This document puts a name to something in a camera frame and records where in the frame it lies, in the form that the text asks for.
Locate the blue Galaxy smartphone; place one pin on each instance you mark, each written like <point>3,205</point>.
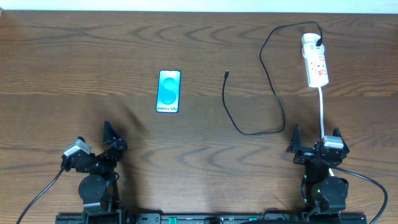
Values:
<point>168,93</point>

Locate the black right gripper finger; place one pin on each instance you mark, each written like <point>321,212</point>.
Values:
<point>337,138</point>
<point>295,143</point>

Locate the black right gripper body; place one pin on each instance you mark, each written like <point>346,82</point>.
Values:
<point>305,155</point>

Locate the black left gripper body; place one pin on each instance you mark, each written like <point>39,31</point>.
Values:
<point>101,156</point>

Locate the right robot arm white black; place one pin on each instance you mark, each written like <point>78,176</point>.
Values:
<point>322,192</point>

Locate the white power strip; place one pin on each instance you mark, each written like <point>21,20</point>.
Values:
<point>317,73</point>

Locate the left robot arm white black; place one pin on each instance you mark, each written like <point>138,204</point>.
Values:
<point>99,189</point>

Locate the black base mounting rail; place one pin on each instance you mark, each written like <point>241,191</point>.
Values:
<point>155,218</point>

